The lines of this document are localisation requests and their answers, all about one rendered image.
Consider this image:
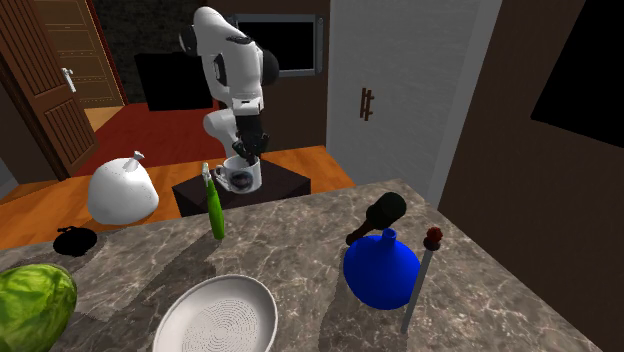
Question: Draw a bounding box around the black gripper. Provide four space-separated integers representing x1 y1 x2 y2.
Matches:
232 114 270 167

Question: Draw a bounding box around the white mug with dark print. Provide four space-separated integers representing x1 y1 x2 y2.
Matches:
212 154 263 195

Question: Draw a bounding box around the dark robot stand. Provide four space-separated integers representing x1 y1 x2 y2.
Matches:
171 158 312 219

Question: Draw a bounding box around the green bottle with white cap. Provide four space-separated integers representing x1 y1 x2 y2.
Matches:
201 162 226 241

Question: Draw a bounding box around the black cabinet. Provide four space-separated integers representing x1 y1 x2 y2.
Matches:
133 50 215 113

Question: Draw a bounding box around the grey framed window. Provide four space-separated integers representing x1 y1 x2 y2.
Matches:
225 13 325 79

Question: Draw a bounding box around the white tied bag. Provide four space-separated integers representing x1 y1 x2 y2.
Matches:
87 150 161 227

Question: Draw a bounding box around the dark brown bottle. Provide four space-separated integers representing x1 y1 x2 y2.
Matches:
344 191 408 247

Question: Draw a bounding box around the white colander bowl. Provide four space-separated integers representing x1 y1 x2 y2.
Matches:
151 274 280 352

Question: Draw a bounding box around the blue round vase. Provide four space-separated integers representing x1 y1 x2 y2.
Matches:
342 227 422 312

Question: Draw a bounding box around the light brown panelled door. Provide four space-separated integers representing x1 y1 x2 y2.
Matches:
33 0 126 109

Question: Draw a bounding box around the black tied bag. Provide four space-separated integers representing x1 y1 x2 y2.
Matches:
52 225 99 258

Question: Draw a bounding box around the grey rod with red knob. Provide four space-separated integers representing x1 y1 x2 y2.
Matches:
400 225 444 336

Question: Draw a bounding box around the green cabbage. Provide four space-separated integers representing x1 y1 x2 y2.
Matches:
0 263 79 352

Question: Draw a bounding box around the black window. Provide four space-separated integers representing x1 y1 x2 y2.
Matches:
529 0 624 150

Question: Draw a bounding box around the white door with brown handle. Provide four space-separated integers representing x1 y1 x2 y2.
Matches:
324 0 504 208

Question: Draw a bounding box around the brown panelled door with handle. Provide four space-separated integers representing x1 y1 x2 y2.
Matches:
0 0 101 182

